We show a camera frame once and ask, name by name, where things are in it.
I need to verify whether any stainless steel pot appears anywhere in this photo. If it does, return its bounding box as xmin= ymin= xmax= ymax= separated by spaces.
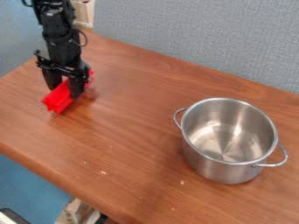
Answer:
xmin=172 ymin=97 xmax=288 ymax=185

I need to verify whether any red rectangular block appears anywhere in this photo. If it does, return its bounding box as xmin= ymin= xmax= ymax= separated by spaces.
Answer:
xmin=41 ymin=69 xmax=94 ymax=114

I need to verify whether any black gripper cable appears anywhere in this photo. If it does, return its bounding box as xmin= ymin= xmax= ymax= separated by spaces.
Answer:
xmin=70 ymin=27 xmax=89 ymax=48

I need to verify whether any wooden table leg frame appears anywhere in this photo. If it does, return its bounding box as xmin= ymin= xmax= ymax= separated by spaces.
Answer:
xmin=54 ymin=199 xmax=99 ymax=224

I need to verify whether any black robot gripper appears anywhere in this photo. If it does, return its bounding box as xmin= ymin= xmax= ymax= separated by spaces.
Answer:
xmin=31 ymin=0 xmax=90 ymax=99

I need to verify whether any black and white object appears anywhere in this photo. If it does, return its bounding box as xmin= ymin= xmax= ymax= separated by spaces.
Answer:
xmin=0 ymin=208 xmax=30 ymax=224

